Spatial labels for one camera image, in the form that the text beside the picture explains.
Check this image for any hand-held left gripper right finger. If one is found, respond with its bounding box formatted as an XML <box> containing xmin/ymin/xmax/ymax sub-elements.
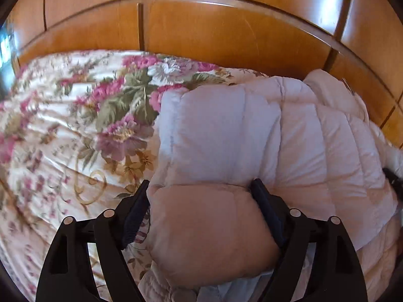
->
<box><xmin>250</xmin><ymin>178</ymin><xmax>369</xmax><ymax>302</ymax></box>

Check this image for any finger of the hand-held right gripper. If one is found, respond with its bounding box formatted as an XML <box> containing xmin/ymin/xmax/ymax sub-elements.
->
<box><xmin>382</xmin><ymin>167</ymin><xmax>403</xmax><ymax>202</ymax></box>

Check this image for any white quilted down blanket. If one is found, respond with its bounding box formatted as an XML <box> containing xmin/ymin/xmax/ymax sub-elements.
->
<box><xmin>139</xmin><ymin>75</ymin><xmax>403</xmax><ymax>302</ymax></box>

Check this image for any wooden headboard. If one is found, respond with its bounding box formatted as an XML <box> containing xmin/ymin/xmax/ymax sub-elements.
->
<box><xmin>6</xmin><ymin>0</ymin><xmax>403</xmax><ymax>152</ymax></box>

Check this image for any floral bedspread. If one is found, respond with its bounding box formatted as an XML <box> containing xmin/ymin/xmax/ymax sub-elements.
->
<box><xmin>0</xmin><ymin>50</ymin><xmax>271</xmax><ymax>302</ymax></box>

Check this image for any glass-panelled wooden door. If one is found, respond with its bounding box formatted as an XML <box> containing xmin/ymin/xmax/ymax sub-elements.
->
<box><xmin>0</xmin><ymin>22</ymin><xmax>17</xmax><ymax>68</ymax></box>

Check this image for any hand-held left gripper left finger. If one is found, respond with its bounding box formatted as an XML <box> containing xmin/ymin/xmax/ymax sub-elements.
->
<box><xmin>36</xmin><ymin>179</ymin><xmax>151</xmax><ymax>302</ymax></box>

